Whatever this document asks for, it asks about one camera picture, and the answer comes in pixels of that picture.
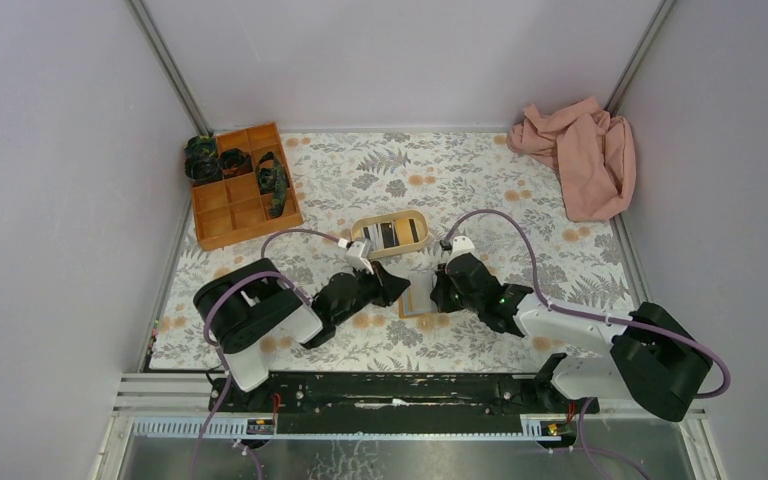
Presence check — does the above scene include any yellow leather card holder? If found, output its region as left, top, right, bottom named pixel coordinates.
left=398, top=271, right=438, bottom=319

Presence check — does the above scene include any grey card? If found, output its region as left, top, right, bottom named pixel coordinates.
left=361, top=224, right=383, bottom=251

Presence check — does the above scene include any orange card with black stripe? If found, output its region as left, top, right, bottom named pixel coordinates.
left=393, top=218, right=420, bottom=246

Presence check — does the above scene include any beige oval plastic tray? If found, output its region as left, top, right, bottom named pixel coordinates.
left=351, top=209, right=431, bottom=260

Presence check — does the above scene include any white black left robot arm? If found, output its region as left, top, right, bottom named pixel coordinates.
left=193, top=258, right=410, bottom=392

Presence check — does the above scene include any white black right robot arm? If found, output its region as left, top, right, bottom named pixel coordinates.
left=430, top=254, right=713, bottom=422

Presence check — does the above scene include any floral patterned table mat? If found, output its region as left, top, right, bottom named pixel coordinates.
left=148, top=133, right=638, bottom=372

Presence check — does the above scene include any orange compartment organizer tray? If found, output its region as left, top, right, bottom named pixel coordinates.
left=185, top=122, right=303, bottom=251

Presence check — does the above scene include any pink crumpled cloth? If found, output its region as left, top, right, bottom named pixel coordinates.
left=506, top=97, right=637, bottom=222

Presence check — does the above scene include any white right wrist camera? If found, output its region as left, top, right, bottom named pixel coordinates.
left=439, top=235, right=475, bottom=263

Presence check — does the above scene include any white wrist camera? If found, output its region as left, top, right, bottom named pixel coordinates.
left=337, top=238, right=375, bottom=274
left=439, top=235, right=475, bottom=263

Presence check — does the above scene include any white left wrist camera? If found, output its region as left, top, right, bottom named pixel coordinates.
left=337, top=238, right=375, bottom=274

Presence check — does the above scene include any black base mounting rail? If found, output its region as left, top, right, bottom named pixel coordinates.
left=208, top=371, right=599, bottom=438

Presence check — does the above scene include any dark camouflage strap in tray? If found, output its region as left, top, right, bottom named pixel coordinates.
left=255, top=151, right=291, bottom=220

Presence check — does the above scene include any dark rolled strap in tray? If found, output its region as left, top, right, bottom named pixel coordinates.
left=218, top=148, right=254, bottom=179

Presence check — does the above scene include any dark camouflage rolled strap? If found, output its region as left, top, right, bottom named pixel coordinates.
left=183, top=135, right=224, bottom=186

